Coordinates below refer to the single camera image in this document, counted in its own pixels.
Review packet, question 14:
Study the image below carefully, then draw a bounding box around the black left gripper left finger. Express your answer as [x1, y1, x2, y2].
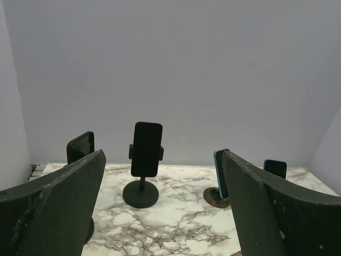
[1, 150, 106, 255]

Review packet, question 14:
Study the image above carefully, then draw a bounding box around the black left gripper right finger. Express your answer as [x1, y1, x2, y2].
[222, 149, 340, 255]

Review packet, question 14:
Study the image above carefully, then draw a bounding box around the black round phone stand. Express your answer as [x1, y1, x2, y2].
[123, 144, 164, 209]
[84, 218, 95, 244]

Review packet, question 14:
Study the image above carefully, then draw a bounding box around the dark blue phone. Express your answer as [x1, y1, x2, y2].
[263, 159, 287, 179]

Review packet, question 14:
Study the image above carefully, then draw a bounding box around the round wooden phone stand left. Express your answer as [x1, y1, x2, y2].
[203, 187, 230, 209]

